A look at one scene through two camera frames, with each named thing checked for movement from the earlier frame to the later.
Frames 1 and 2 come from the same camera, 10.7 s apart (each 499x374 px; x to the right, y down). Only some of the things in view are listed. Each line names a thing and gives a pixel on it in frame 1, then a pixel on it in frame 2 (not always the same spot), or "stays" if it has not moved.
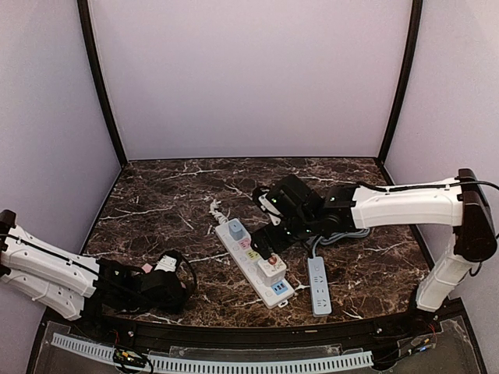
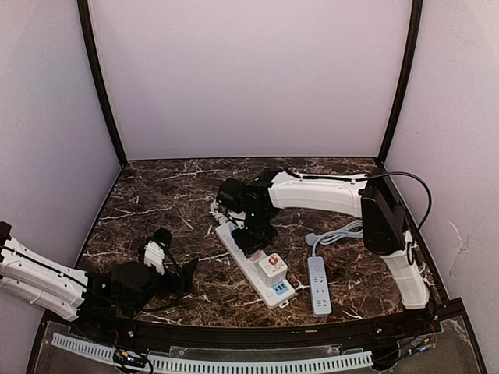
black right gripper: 269,237 to 252,240
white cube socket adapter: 271,269 stays
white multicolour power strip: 247,259 stays
